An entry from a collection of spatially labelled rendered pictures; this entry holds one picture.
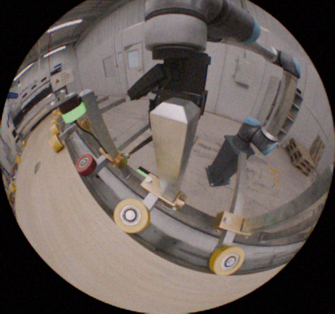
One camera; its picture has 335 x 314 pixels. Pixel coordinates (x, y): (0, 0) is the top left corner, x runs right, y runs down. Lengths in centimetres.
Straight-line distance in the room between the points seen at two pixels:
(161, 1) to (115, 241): 39
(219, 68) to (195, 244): 289
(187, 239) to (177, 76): 56
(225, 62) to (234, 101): 101
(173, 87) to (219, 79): 263
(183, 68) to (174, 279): 37
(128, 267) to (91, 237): 11
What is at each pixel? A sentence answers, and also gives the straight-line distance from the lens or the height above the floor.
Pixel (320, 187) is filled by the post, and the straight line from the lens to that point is 21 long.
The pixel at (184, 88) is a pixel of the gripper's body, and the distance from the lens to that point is 15.
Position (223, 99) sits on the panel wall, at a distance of 285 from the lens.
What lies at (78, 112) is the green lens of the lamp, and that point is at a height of 107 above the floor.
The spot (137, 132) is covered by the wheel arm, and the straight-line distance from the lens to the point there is 48.
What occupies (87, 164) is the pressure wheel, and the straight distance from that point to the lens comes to 37.
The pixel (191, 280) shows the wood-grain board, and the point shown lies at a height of 90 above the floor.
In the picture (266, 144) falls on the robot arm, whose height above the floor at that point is 81.
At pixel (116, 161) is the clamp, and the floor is 87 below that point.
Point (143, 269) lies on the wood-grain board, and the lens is 26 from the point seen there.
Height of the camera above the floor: 113
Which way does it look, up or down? 46 degrees down
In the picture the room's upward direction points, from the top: straight up
